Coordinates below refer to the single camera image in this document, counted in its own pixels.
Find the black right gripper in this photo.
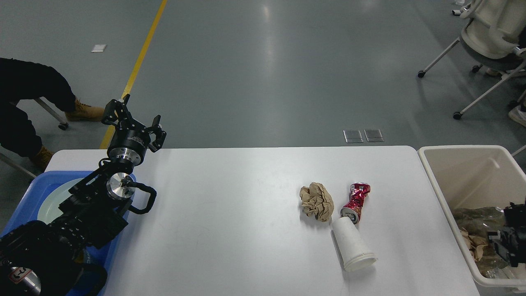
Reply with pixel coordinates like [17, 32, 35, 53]
[487, 202, 526, 268]

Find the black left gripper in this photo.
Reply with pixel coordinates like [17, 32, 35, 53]
[100, 94, 167, 166]

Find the foil wrapper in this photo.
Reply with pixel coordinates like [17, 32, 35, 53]
[452, 207, 510, 279]

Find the green plate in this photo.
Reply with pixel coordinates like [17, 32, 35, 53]
[37, 178, 81, 224]

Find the crushed red soda can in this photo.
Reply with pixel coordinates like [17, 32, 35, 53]
[340, 183, 371, 224]

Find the brown paper ball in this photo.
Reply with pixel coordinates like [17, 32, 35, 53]
[299, 182, 335, 222]

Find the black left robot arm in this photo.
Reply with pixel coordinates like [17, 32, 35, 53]
[1, 94, 167, 296]

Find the crumpled paper in foil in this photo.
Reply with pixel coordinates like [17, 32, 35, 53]
[459, 228, 488, 262]

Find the tan boot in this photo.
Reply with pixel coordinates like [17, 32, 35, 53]
[64, 98, 105, 122]
[29, 146, 55, 171]

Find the grey chair leg with caster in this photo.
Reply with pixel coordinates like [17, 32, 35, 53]
[35, 98, 69, 130]

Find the beige plastic bin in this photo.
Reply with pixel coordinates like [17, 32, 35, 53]
[418, 146, 526, 294]

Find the person in black clothes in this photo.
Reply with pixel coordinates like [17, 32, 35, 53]
[0, 58, 77, 157]

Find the person in beige trousers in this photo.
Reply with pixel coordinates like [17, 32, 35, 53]
[485, 68, 526, 127]

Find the white paper cup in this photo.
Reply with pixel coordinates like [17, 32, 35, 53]
[331, 217, 378, 272]

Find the silver floor plate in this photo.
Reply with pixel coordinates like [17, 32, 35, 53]
[363, 129, 385, 143]
[343, 129, 363, 143]

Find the white office chair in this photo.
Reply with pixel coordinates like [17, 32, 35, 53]
[417, 0, 526, 120]

